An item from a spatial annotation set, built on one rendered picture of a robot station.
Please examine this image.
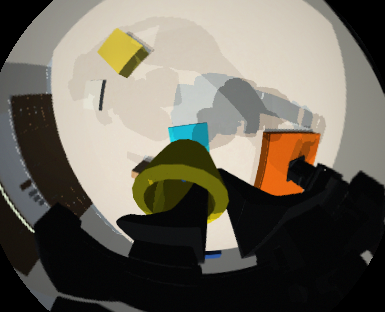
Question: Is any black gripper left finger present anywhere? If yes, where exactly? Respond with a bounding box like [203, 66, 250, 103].
[116, 183, 209, 264]

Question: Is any white flat block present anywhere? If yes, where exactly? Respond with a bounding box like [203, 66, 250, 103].
[83, 80, 105, 111]

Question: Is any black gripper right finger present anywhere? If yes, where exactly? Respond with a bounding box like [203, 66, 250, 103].
[217, 168, 327, 259]

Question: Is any yellow rectangular block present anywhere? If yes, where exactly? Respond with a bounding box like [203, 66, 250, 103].
[97, 28, 148, 79]

